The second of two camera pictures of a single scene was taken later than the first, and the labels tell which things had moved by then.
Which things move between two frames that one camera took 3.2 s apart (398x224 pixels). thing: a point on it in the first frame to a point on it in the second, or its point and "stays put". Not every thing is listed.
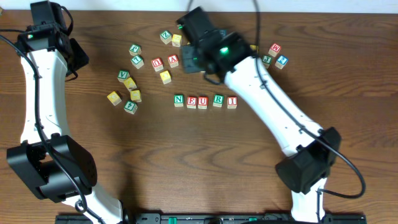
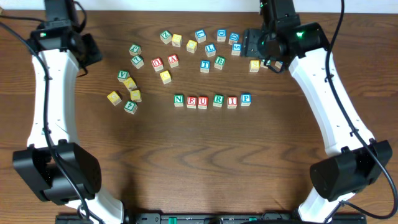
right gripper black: (191, 59) to (250, 43)
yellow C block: (135, 96) stays put
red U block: (203, 102) stays put
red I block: (232, 102) stays put
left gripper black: (79, 54) to (91, 50)
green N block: (178, 100) stays put
